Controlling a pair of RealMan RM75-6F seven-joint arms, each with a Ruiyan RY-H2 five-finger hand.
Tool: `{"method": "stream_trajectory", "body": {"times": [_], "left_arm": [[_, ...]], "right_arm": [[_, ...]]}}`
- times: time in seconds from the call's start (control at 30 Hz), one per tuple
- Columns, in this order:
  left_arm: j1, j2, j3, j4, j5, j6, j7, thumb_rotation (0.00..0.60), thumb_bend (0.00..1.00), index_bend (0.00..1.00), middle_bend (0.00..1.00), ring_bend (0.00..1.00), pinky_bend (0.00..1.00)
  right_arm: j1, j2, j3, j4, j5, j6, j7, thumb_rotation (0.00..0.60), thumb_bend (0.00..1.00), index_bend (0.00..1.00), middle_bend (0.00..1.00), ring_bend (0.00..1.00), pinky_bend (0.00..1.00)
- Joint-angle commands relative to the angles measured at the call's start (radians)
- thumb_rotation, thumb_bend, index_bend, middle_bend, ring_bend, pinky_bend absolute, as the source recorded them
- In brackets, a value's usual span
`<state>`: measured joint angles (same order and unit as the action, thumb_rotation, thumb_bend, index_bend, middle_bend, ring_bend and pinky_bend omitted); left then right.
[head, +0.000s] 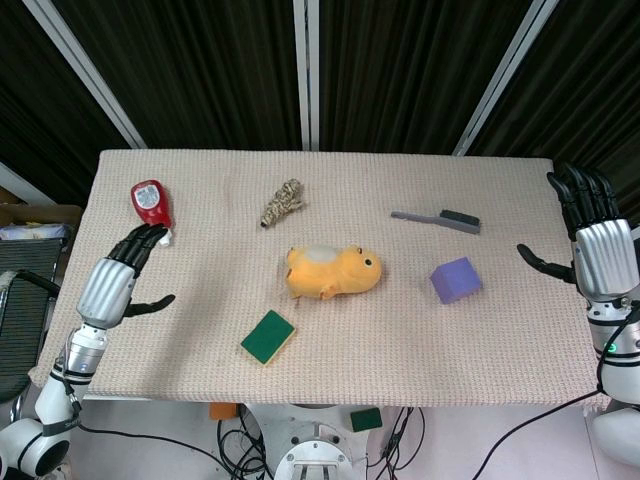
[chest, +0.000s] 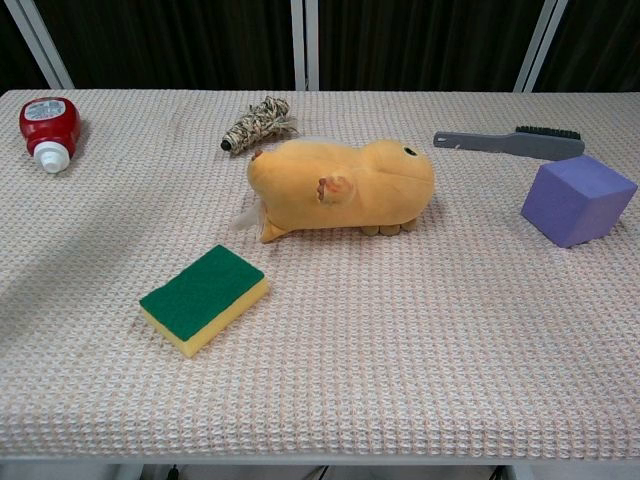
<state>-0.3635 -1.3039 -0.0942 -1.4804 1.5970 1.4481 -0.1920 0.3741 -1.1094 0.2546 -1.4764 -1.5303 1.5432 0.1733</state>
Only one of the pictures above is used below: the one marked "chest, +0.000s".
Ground yellow plush toy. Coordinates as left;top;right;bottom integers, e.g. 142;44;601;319
230;138;436;245

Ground black pleated curtain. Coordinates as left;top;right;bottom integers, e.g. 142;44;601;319
0;0;640;94

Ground beige waffle-weave tablecloth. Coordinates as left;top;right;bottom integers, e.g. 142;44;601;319
0;89;640;460

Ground green yellow sponge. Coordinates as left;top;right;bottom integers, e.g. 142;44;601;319
138;243;270;360

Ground red squeeze bottle white cap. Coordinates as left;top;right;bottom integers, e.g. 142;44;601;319
18;96;82;175

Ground white upright double frame post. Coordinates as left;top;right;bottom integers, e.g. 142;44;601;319
291;0;321;92

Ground white slanted frame post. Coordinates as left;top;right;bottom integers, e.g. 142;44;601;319
512;0;570;93
3;0;76;91

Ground grey brush black bristles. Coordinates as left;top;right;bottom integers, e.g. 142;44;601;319
432;125;586;162

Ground purple foam cube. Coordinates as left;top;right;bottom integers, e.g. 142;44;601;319
520;154;639;250

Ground braided rope bundle toy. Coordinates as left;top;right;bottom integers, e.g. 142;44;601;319
220;95;300;153

